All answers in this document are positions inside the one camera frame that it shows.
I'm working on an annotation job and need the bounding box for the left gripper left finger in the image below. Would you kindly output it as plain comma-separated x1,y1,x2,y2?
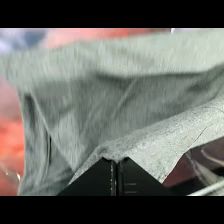
57,157,118,197

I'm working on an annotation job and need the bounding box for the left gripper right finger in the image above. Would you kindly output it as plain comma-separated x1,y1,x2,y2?
116,157,174,197

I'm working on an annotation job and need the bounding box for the grey T-shirt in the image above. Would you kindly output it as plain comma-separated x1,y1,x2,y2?
0,29,224,197

